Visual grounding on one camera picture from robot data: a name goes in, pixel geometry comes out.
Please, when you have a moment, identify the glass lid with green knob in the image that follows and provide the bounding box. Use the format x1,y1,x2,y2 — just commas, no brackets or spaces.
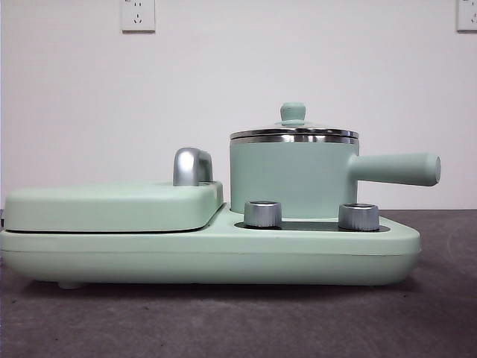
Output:
229,101,361,145

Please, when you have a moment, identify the silver control knob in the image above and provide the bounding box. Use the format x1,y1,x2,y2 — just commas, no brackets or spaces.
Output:
244,200,283,228
338,203,380,230

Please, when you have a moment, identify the mint green breakfast machine base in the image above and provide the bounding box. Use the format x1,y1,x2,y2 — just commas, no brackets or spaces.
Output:
0,201,423,290

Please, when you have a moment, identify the mint green grill cover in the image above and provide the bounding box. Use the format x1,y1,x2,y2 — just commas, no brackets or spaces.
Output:
2,180,226,232

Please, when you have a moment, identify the mint green handled pot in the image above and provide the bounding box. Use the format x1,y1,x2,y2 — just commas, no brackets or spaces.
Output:
229,128,442,222

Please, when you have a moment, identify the chrome grill cover handle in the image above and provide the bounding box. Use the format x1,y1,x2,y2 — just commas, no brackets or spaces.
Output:
173,148,215,186

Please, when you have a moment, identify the white wall socket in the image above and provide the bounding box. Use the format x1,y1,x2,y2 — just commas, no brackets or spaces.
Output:
456,0,477,33
121,0,157,34

